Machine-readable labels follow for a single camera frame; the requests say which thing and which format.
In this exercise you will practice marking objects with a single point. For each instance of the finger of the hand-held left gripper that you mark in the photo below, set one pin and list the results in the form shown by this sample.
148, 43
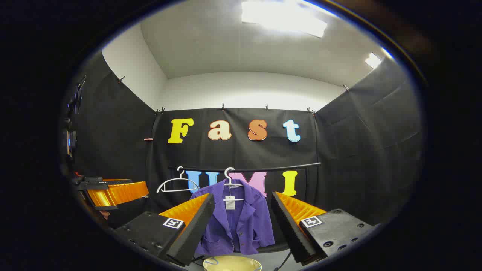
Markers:
120, 192

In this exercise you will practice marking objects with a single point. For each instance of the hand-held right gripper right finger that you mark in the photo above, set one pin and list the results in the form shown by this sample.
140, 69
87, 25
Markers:
286, 229

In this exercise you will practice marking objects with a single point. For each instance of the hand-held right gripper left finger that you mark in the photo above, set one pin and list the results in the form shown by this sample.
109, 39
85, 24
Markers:
196, 229

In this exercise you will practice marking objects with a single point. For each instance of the purple jacket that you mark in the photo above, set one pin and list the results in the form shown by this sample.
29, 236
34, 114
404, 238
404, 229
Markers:
256, 218

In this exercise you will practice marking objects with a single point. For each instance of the yellow laundry hamper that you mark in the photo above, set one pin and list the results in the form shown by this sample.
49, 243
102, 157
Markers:
231, 263

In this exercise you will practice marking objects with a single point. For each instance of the white plastic clothes hanger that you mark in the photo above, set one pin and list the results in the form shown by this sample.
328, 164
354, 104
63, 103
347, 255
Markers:
182, 177
228, 180

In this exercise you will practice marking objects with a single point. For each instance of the black clothes rack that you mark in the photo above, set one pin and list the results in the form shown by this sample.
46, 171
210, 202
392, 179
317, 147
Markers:
278, 168

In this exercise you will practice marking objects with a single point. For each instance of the black backdrop cloth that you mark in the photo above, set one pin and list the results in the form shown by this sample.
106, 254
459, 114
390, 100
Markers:
241, 154

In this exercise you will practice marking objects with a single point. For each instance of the small ceiling light panel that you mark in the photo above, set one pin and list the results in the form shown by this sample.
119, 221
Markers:
372, 60

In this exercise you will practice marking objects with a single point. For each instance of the large ceiling light panel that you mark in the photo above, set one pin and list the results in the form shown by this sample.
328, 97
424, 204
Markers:
282, 17

